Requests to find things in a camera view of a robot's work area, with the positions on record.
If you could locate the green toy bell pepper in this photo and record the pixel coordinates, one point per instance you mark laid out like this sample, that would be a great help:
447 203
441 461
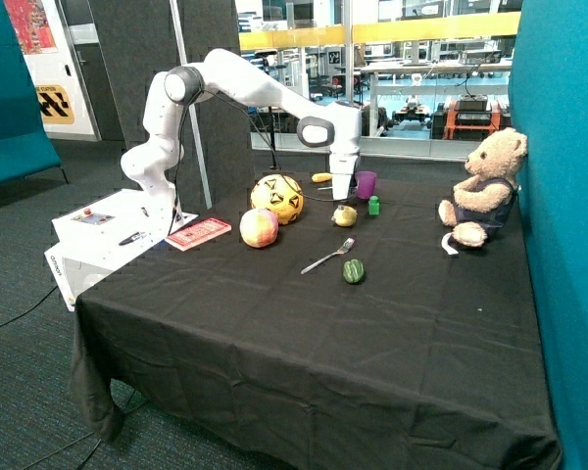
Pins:
353 271

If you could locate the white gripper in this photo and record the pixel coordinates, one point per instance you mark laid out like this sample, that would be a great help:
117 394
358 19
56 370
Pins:
342 168

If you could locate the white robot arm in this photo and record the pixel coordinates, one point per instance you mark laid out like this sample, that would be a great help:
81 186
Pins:
337 125

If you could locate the black tablecloth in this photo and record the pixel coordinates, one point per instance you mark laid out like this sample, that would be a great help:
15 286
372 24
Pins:
430 362

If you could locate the yellow toy corn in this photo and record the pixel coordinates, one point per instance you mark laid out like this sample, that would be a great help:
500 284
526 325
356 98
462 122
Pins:
321 177

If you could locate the orange black wheeled robot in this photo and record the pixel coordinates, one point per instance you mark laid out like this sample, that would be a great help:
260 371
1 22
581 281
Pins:
469 118

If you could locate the silver fork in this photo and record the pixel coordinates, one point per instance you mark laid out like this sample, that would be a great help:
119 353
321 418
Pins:
342 250

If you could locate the pink yellow soft ball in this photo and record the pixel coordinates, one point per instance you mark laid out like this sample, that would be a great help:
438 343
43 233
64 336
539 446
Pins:
258 228

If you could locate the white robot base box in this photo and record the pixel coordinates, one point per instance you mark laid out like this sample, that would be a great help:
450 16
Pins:
102 237

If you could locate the red poster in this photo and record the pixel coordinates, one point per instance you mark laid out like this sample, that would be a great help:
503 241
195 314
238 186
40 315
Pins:
31 26

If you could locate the green toy block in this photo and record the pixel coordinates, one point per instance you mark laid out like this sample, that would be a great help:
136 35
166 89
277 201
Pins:
373 206

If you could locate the brown teddy bear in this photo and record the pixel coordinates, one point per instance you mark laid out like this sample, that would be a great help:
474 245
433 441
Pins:
482 203

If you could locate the black tripod stand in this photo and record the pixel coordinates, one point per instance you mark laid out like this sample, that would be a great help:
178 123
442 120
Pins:
264 122

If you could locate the teal partition wall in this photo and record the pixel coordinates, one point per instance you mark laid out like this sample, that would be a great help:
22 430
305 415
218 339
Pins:
549 97

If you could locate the yellow black soccer ball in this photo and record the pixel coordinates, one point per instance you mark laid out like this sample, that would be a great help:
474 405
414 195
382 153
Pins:
280 194

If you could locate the purple plastic cup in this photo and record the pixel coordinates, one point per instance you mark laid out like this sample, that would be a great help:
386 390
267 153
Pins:
366 181

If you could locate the black yellow sign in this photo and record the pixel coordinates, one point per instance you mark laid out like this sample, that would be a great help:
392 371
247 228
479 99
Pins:
54 104

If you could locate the red book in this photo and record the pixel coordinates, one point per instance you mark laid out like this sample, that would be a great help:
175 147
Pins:
198 233

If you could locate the white workbench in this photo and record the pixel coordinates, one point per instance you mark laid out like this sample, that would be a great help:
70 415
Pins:
432 82

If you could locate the teal sofa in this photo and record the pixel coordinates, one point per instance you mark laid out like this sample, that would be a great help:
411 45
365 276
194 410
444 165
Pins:
25 149

